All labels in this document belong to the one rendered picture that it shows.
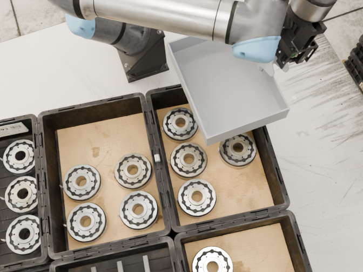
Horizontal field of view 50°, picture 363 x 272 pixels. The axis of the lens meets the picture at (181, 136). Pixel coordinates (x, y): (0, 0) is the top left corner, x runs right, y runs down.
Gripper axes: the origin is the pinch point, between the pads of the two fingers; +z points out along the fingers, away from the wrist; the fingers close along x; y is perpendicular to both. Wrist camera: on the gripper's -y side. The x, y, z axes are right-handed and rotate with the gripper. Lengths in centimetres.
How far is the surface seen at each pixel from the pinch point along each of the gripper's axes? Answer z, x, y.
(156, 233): 23.7, -34.5, 23.9
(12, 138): 40, -60, -21
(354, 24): 79, 131, -54
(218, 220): 20.1, -20.0, 27.1
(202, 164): 25.9, -14.9, 10.8
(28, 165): 37, -58, -9
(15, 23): 122, -43, -139
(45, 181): 30, -55, -1
